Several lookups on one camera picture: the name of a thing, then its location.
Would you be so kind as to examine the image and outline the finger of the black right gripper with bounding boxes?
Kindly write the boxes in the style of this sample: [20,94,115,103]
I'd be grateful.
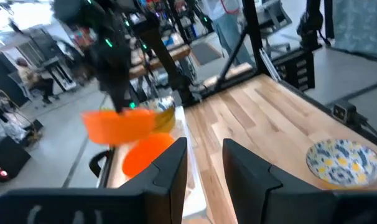
[110,88,129,113]

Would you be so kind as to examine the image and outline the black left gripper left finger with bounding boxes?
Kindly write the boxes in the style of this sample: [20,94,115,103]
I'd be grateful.
[0,138,189,224]

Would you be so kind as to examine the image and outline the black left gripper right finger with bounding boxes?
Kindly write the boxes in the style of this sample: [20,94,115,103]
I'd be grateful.
[222,138,377,224]

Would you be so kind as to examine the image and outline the orange plastic mini bowl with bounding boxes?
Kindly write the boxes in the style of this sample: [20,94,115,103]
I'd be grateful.
[122,132,176,179]
[81,107,161,146]

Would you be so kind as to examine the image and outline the wooden background table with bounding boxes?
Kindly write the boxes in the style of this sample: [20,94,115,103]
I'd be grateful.
[129,32,192,78]

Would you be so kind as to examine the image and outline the person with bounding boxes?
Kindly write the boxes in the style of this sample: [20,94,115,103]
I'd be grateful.
[203,0,254,66]
[333,0,377,55]
[16,57,60,105]

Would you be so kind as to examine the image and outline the dark floor mat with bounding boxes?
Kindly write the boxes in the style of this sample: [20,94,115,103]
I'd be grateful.
[190,42,222,66]

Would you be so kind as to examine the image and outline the black room divider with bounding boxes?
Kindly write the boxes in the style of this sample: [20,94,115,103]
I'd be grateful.
[0,52,30,108]

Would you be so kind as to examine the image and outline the black box red lights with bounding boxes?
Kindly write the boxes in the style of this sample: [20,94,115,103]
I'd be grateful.
[0,136,32,184]

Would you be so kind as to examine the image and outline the black equipment stand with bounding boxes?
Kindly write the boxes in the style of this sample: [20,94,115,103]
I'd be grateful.
[271,49,317,93]

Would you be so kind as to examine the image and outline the silver aluminium bar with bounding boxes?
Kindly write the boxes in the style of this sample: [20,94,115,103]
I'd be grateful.
[259,48,284,83]

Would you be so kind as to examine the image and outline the grey office chair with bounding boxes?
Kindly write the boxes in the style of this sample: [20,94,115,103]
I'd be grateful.
[259,0,294,58]

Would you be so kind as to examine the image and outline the black frame hook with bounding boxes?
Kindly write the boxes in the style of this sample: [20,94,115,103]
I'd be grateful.
[88,149,115,188]

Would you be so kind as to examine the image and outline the small black camera box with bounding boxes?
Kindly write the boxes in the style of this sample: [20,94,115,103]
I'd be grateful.
[331,99,359,124]

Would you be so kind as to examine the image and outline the black aluminium table frame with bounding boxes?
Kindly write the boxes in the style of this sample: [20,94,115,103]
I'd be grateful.
[96,0,377,189]

